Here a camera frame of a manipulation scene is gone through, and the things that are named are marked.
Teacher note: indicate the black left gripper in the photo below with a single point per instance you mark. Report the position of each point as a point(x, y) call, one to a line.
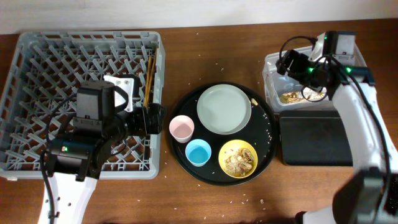
point(142, 127)

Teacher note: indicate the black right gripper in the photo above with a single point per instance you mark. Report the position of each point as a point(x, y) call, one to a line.
point(296, 73)

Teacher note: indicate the gold foil wrapper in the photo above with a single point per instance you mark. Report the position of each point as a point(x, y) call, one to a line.
point(297, 96)

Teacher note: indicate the blue cup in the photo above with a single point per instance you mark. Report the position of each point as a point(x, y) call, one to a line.
point(198, 152)

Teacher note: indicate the yellow bowl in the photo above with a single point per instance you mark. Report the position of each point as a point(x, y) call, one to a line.
point(236, 144)

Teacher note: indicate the nut shell food scraps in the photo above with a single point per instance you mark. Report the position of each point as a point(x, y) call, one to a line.
point(238, 162)

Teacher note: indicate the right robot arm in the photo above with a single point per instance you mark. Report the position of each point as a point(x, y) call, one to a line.
point(370, 196)

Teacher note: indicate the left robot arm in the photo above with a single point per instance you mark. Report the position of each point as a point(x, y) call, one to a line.
point(72, 162)

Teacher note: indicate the grey plastic dishwasher rack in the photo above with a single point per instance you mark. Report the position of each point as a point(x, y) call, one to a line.
point(47, 67)

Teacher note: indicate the pink cup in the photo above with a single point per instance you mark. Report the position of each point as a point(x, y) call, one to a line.
point(181, 128)

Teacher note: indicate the inner clear plastic bin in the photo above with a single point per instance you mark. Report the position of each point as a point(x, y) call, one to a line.
point(280, 90)

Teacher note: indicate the clear plastic bin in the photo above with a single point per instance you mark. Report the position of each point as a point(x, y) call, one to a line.
point(270, 62)
point(280, 90)

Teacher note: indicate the outer clear plastic bin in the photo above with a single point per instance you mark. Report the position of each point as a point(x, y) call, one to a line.
point(270, 62)

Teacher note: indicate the left wooden chopstick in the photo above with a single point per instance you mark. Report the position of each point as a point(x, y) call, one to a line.
point(147, 79)

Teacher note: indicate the wooden chopstick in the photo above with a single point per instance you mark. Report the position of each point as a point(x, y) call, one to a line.
point(149, 83)
point(147, 79)

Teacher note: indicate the peanut on tray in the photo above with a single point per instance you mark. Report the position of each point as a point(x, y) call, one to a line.
point(253, 101)

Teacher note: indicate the right wooden chopstick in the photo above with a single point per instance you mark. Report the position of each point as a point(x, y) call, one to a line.
point(149, 83)

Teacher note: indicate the grey round plate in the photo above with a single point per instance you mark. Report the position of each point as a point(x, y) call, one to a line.
point(224, 109)

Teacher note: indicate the round black tray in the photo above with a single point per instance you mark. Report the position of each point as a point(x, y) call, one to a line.
point(261, 133)

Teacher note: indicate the black rectangular tray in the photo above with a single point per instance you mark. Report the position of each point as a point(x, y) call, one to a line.
point(313, 138)

